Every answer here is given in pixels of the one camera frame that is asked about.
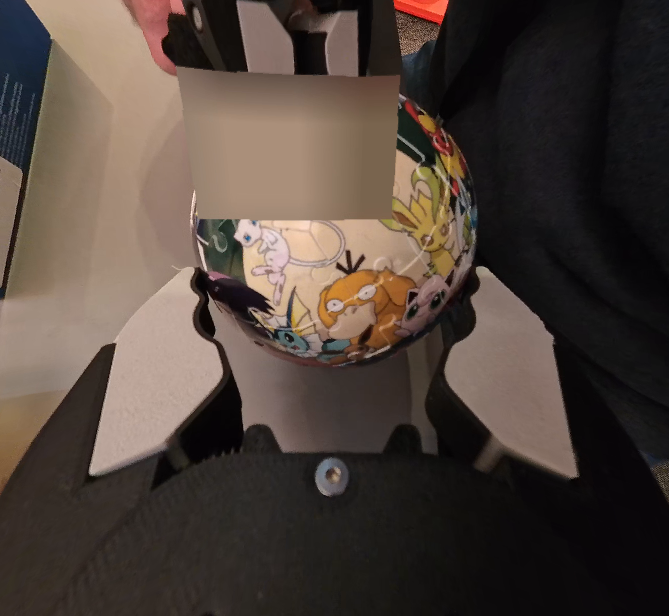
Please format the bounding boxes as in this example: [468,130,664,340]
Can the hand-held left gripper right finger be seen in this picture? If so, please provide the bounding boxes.
[423,266,579,481]

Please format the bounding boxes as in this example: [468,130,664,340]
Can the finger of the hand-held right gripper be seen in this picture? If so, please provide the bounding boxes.
[236,0,310,74]
[314,12,362,76]

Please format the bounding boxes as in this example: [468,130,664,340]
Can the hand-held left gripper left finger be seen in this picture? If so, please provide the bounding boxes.
[88,267,245,477]

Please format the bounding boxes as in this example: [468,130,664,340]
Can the colourful puzzle ball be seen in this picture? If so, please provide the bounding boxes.
[191,93,479,366]

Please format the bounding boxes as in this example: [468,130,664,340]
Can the blue puzzle box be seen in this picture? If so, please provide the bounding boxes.
[0,0,115,299]

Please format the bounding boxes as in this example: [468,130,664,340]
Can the person's blue jeans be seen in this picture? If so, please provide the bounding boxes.
[400,41,440,104]

